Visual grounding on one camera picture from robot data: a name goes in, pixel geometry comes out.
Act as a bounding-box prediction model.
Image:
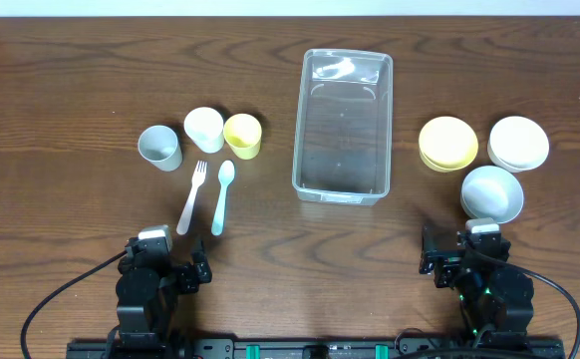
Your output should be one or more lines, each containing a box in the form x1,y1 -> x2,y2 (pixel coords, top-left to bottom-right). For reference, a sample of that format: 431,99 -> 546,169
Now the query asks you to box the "grey plastic bowl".
460,166 -> 524,223

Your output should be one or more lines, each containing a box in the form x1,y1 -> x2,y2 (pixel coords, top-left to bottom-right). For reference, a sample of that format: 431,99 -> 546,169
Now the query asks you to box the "white plastic fork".
176,161 -> 207,235

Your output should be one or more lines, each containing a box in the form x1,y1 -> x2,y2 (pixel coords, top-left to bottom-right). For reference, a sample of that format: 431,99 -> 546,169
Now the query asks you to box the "mint green plastic spoon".
211,160 -> 236,236

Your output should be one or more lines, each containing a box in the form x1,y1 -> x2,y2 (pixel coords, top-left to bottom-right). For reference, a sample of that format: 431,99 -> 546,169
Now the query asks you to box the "yellow plastic bowl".
419,116 -> 478,173

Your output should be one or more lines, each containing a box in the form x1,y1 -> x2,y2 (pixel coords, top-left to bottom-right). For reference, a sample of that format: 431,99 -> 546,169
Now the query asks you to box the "grey plastic cup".
138,125 -> 182,172

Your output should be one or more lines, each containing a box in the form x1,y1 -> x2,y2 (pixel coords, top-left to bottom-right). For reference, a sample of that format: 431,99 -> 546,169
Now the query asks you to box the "white plastic cup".
183,107 -> 224,154

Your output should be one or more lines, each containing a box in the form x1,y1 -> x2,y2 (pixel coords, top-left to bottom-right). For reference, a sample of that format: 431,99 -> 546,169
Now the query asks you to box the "yellow plastic cup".
223,114 -> 262,160

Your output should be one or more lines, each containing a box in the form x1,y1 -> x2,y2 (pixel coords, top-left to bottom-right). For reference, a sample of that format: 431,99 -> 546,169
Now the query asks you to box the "white plastic bowl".
487,116 -> 550,173

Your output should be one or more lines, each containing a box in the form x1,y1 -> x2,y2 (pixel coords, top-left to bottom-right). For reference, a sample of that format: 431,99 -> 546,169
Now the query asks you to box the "clear plastic storage container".
292,49 -> 394,206

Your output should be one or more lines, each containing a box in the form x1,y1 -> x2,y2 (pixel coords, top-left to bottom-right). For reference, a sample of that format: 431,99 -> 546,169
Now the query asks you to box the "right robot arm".
419,218 -> 534,350

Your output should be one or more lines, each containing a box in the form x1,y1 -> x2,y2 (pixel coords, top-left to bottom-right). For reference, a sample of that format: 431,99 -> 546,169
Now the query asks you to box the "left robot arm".
116,237 -> 212,350

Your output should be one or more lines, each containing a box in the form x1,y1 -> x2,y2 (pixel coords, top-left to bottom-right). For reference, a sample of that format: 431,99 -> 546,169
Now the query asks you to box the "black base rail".
65,336 -> 566,359

